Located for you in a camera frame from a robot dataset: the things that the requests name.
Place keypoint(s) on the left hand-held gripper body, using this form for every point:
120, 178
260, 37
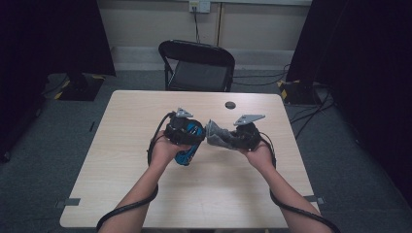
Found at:
176, 129

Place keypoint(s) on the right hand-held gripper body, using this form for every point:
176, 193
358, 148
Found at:
247, 137

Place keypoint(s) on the blue toy car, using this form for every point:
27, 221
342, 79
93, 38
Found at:
186, 157

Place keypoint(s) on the grey terry cloth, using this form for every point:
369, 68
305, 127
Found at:
217, 136

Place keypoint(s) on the person's right hand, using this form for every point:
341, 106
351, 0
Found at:
262, 158

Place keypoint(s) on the person's left hand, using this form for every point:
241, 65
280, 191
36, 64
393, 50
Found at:
163, 152

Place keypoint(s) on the black folding chair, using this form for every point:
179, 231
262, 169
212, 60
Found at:
197, 76

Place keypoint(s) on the black stand base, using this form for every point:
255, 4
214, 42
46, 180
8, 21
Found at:
296, 93
81, 90

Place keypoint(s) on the small black floor object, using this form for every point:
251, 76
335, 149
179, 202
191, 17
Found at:
92, 126

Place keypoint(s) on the grey tape strip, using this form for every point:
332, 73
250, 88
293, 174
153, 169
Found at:
319, 200
69, 202

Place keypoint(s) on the black curtain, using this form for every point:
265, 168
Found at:
372, 64
48, 39

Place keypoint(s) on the beige wall conduit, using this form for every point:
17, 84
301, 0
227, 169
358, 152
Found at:
220, 26

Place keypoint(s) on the white wall socket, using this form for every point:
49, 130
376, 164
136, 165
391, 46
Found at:
199, 5

